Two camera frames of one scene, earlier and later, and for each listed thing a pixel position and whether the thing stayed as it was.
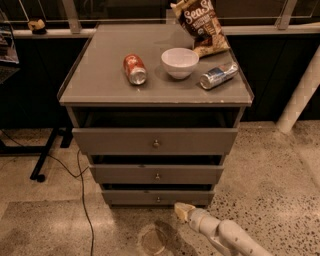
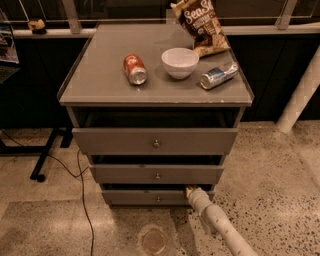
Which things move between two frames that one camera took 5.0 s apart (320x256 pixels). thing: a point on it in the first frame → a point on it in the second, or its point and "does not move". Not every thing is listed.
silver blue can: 218,75 does not move
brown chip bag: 201,22 does not move
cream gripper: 194,216 → 197,196
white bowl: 179,63 does not move
